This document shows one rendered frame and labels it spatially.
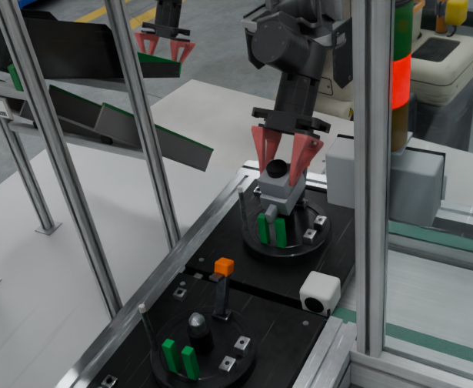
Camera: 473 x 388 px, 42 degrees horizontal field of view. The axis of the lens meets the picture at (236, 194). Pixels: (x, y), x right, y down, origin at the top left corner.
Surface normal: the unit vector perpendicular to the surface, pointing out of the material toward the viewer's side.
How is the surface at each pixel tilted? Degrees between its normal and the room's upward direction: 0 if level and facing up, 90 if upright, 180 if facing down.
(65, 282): 0
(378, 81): 90
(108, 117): 90
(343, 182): 90
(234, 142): 0
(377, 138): 90
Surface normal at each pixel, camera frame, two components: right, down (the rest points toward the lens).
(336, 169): -0.47, 0.58
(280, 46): -0.57, -0.09
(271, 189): -0.46, 0.73
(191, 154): 0.77, 0.30
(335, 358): -0.13, -0.79
